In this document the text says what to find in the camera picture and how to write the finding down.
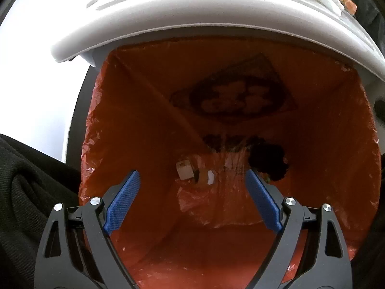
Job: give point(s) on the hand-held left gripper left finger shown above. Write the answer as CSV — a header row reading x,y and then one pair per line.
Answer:
x,y
124,195

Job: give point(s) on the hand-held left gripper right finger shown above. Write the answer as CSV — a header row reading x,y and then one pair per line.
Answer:
x,y
261,195

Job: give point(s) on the orange trash bag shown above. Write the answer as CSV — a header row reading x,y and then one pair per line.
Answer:
x,y
144,111

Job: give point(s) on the black crumpled lump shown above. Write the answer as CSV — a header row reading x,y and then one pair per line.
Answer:
x,y
269,159

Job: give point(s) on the small white scrap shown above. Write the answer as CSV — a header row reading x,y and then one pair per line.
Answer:
x,y
210,178

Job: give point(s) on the small white box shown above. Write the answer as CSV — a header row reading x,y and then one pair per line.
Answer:
x,y
184,170

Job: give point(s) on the person's black clothing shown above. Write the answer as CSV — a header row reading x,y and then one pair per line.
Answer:
x,y
33,192

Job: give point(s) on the white plastic wrapper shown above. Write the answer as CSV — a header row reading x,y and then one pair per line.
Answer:
x,y
331,1

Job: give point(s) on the orange snack wrapper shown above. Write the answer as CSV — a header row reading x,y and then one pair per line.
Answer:
x,y
349,4

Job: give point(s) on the dark cloth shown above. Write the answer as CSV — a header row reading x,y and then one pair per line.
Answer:
x,y
370,3

